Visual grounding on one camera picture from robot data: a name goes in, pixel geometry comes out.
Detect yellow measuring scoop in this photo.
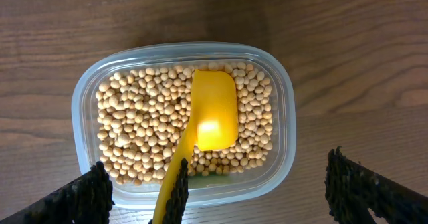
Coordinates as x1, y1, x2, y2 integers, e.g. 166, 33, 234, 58
151, 70, 239, 224

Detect clear plastic container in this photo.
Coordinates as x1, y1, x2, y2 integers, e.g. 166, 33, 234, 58
71, 42, 296, 208

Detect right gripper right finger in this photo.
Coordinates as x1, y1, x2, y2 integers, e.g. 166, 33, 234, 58
324, 147, 427, 224

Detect soybeans in container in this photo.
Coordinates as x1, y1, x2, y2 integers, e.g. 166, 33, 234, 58
96, 62, 273, 186

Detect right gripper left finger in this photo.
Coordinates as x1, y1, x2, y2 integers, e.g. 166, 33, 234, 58
1, 161, 114, 224

